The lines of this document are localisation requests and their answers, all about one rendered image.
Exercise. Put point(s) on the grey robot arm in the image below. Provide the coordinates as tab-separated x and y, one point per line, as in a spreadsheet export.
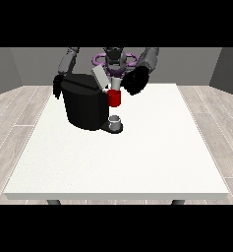
149	59
67	61

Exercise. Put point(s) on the pale grey machine lid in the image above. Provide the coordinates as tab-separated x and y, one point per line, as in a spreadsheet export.
100	76

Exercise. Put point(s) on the red pod holder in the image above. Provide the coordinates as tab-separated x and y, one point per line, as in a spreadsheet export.
114	97

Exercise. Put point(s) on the black coffee machine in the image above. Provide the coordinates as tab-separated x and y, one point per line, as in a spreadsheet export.
83	105

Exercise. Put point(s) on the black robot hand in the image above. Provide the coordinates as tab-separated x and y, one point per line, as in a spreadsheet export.
57	86
136	80

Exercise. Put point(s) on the dark table leg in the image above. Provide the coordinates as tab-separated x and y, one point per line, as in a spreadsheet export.
53	202
178	202

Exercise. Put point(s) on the small grey coffee pod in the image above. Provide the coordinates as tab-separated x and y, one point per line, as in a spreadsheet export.
115	83

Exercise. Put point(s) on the small grey cup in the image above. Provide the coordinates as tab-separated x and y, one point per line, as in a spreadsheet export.
115	122

